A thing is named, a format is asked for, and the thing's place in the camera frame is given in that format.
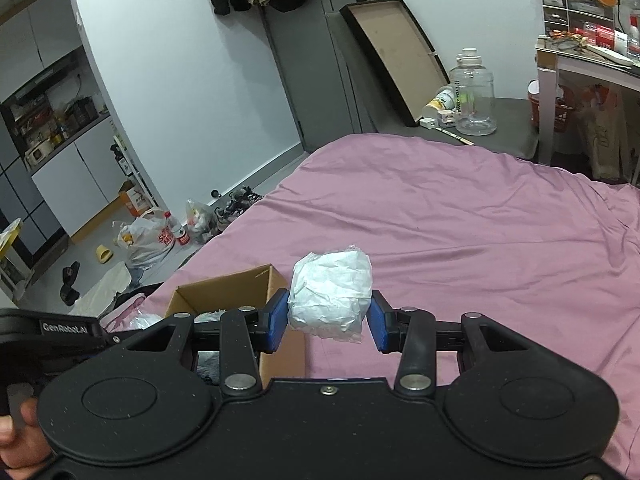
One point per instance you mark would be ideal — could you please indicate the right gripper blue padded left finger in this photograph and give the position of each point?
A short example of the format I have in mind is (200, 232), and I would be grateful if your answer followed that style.
(229, 350)

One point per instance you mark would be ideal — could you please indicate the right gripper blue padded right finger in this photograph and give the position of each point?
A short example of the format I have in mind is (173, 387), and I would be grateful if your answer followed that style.
(417, 336)

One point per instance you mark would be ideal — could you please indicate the white paper ball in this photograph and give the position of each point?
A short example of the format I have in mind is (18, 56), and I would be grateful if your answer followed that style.
(330, 294)

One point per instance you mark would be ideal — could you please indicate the white stuffing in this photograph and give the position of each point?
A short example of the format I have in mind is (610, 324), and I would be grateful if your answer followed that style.
(142, 321)

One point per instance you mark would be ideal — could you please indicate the person's left hand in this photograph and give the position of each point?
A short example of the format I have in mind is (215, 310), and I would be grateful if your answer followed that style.
(24, 451)

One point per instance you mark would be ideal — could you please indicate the black slippers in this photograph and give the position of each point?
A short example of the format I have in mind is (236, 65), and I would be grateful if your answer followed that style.
(68, 294)

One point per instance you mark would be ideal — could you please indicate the pink cartoon cushion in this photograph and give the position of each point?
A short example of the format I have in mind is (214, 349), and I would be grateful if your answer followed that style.
(125, 317)

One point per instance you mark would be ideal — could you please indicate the pink bed sheet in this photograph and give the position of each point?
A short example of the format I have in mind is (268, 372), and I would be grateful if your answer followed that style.
(453, 229)

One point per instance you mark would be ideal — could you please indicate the yellow slipper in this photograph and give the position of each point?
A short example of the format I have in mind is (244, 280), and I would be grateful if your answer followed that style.
(103, 254)

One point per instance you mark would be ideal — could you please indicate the clear bag of trash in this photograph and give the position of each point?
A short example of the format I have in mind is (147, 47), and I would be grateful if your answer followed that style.
(201, 222)

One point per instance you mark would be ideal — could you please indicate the floor water bottle red label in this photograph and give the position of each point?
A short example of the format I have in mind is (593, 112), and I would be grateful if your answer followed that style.
(181, 235)

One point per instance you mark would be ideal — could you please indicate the grey sneakers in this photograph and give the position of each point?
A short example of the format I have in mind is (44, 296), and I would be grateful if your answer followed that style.
(226, 210)

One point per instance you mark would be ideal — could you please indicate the white plastic shopping bag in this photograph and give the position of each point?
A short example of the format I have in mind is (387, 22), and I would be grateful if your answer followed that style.
(145, 241)

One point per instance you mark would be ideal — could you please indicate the orange cardboard box on floor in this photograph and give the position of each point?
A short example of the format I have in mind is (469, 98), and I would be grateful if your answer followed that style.
(133, 198)

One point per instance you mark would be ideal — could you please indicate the white kitchen cabinet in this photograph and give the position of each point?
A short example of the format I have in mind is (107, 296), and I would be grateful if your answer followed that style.
(57, 117)

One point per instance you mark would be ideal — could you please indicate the clear large water jug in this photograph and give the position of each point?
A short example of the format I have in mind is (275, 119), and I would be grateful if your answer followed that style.
(474, 95)

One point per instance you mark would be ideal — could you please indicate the black framed brown board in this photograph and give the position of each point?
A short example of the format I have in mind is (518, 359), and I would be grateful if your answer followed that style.
(399, 54)

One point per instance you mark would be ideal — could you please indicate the grey door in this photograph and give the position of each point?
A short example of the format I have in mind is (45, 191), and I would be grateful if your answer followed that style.
(317, 80)

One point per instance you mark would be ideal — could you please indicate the white desk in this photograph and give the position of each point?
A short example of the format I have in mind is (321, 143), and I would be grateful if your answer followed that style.
(579, 104)

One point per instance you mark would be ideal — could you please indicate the small drawer organizer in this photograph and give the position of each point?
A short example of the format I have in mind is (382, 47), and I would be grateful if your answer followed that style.
(569, 15)

